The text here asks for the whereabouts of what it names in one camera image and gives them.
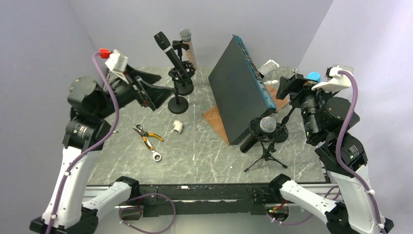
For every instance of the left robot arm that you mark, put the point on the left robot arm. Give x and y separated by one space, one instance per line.
85 134

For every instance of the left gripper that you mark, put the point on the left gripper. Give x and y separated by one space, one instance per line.
154 96

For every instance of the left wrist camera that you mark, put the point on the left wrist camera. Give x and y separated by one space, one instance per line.
116 61

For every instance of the tripod shock mount stand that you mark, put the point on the tripod shock mount stand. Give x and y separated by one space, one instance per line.
267 150

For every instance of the yellow handled pliers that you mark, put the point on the yellow handled pliers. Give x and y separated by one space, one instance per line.
139 129

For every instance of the black network switch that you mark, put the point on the black network switch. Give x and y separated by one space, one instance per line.
239 91

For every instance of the blue mic clip stand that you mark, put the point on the blue mic clip stand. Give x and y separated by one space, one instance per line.
282 132

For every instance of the black silver-mesh microphone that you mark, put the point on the black silver-mesh microphone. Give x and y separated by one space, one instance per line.
261 129

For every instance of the white pvc elbow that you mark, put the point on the white pvc elbow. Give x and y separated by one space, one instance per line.
178 126

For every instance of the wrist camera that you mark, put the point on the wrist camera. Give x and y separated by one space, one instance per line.
336 81
116 61

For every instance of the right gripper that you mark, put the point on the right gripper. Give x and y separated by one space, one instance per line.
296 84

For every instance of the blue microphone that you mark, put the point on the blue microphone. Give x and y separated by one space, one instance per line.
314 76

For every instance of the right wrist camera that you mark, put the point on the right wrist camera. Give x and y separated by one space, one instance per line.
336 81

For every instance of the white plastic bracket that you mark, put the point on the white plastic bracket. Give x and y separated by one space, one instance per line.
266 68

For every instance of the brown wooden board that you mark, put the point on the brown wooden board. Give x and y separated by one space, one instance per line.
212 116

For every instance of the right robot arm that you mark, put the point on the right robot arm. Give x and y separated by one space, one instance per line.
328 112

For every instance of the black foam-head microphone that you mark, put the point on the black foam-head microphone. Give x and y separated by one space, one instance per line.
165 45

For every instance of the round base shock mount stand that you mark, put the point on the round base shock mount stand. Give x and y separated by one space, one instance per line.
178 104

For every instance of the round base clip stand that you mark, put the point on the round base clip stand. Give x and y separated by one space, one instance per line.
184 86

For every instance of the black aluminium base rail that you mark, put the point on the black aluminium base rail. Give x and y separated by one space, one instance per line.
204 199

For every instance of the silver ratchet wrench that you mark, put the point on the silver ratchet wrench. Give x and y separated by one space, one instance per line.
155 155

